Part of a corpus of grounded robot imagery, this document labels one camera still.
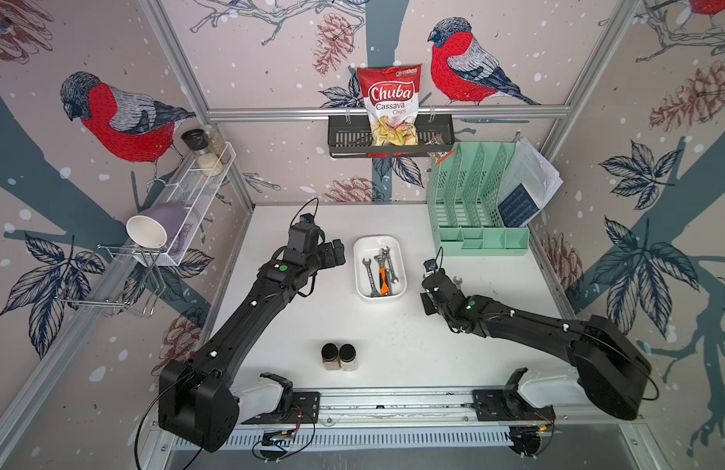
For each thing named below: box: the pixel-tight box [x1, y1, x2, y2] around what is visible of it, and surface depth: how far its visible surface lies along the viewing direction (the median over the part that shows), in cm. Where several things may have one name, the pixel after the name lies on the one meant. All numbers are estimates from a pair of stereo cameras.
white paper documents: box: [497, 137, 564, 209], surface depth 99 cm
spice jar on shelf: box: [180, 128, 225, 178], surface depth 83 cm
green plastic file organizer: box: [427, 141, 531, 257], surface depth 107 cm
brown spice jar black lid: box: [321, 342, 341, 371], surface depth 75 cm
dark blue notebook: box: [497, 183, 540, 228], surface depth 105 cm
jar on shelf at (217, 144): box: [205, 124, 232, 165], surface depth 87 cm
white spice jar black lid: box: [338, 342, 358, 372], surface depth 74 cm
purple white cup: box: [126, 203, 189, 248], surface depth 64 cm
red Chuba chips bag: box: [356, 63, 423, 146], surface depth 84 cm
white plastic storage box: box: [352, 235, 408, 302], surface depth 103 cm
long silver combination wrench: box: [362, 257, 381, 298], surface depth 100 cm
